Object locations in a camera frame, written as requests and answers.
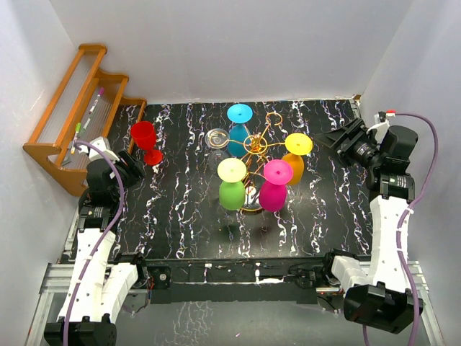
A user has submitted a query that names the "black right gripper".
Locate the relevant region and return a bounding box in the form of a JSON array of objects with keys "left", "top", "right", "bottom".
[{"left": 313, "top": 118, "right": 384, "bottom": 170}]

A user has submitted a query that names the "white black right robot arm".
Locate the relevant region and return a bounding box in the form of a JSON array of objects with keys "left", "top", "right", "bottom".
[{"left": 314, "top": 119, "right": 424, "bottom": 334}]

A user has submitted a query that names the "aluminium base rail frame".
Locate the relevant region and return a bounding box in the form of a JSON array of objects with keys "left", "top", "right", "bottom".
[{"left": 24, "top": 252, "right": 447, "bottom": 346}]

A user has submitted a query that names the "purple cap marker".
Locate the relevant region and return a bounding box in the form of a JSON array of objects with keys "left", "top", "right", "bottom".
[{"left": 89, "top": 87, "right": 104, "bottom": 115}]

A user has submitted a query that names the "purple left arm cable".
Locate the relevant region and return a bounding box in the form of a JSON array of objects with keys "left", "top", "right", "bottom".
[{"left": 62, "top": 140, "right": 126, "bottom": 346}]

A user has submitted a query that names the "green cap marker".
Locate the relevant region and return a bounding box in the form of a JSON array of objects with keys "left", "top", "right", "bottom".
[{"left": 71, "top": 123, "right": 81, "bottom": 155}]

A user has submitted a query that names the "yellow orange wine glass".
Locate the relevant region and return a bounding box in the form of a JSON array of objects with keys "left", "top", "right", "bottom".
[{"left": 282, "top": 133, "right": 313, "bottom": 185}]

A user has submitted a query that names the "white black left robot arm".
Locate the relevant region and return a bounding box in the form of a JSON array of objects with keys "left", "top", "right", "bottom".
[{"left": 44, "top": 150, "right": 149, "bottom": 345}]

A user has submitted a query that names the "blue wine glass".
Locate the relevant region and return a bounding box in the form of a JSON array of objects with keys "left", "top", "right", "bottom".
[{"left": 227, "top": 104, "right": 253, "bottom": 158}]

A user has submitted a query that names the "clear wine glass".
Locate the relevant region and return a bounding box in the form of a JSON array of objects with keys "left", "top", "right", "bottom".
[{"left": 205, "top": 128, "right": 229, "bottom": 174}]

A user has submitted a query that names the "red wine glass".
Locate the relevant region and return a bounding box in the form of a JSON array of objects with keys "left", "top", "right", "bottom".
[{"left": 130, "top": 121, "right": 163, "bottom": 166}]

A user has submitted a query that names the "magenta wine glass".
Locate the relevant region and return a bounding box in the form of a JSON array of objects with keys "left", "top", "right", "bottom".
[{"left": 259, "top": 159, "right": 293, "bottom": 212}]

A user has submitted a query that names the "gold wire glass rack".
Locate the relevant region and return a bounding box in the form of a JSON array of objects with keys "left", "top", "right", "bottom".
[{"left": 230, "top": 112, "right": 283, "bottom": 213}]

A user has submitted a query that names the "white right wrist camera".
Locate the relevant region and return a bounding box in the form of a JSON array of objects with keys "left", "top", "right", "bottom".
[{"left": 367, "top": 110, "right": 396, "bottom": 136}]

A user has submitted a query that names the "wooden tiered shelf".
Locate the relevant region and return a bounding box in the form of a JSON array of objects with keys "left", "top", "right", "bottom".
[{"left": 23, "top": 43, "right": 147, "bottom": 196}]

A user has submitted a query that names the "green wine glass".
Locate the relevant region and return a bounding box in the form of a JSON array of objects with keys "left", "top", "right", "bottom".
[{"left": 217, "top": 158, "right": 247, "bottom": 210}]

